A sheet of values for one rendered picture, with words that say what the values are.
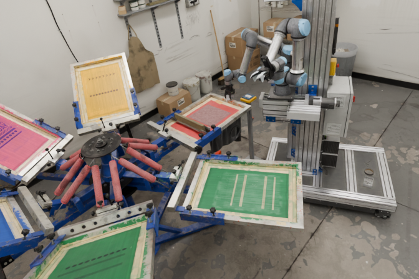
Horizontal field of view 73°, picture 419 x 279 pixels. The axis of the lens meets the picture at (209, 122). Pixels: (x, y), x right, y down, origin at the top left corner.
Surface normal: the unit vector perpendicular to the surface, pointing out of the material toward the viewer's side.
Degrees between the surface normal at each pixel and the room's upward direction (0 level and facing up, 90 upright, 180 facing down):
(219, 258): 0
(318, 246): 0
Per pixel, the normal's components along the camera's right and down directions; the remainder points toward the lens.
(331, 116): -0.32, 0.56
